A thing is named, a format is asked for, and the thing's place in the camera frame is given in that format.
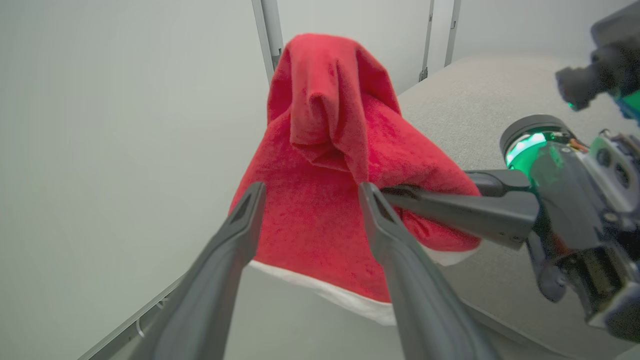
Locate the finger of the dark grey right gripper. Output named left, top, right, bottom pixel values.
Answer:
left=463, top=169, right=532, bottom=197
left=380, top=184, right=540, bottom=250

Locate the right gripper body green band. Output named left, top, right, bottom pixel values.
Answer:
left=499, top=114, right=640, bottom=344

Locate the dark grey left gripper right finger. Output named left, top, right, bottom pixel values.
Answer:
left=358, top=181, right=502, bottom=360

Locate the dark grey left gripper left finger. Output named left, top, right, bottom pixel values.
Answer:
left=126, top=181, right=267, bottom=360

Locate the red Santa hat white trim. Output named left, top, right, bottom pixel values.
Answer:
left=228, top=33, right=483, bottom=327

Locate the grey fabric sofa seat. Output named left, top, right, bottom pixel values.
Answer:
left=397, top=52, right=640, bottom=360

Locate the grey metal floor rail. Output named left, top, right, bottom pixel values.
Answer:
left=77, top=274, right=187, bottom=360

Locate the wide grey metal frame post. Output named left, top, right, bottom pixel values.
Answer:
left=251, top=0, right=284, bottom=85

